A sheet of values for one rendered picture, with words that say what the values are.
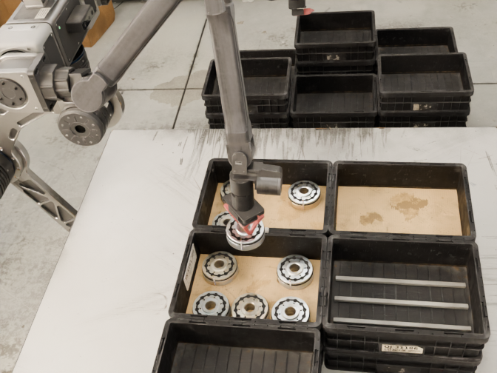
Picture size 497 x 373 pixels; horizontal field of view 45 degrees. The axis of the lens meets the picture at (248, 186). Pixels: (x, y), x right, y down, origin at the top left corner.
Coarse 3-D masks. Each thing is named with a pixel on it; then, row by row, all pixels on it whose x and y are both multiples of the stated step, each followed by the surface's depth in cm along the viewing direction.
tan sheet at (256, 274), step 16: (240, 256) 180; (240, 272) 176; (256, 272) 175; (272, 272) 175; (192, 288) 174; (208, 288) 174; (224, 288) 173; (240, 288) 172; (256, 288) 172; (272, 288) 171; (304, 288) 170; (192, 304) 170; (272, 304) 167
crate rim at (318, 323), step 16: (192, 240) 174; (320, 272) 161; (176, 288) 162; (320, 288) 157; (320, 304) 154; (224, 320) 154; (240, 320) 153; (256, 320) 153; (272, 320) 152; (288, 320) 152; (320, 320) 151
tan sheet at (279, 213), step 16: (256, 192) 198; (224, 208) 194; (272, 208) 192; (288, 208) 191; (320, 208) 190; (208, 224) 190; (272, 224) 187; (288, 224) 187; (304, 224) 186; (320, 224) 185
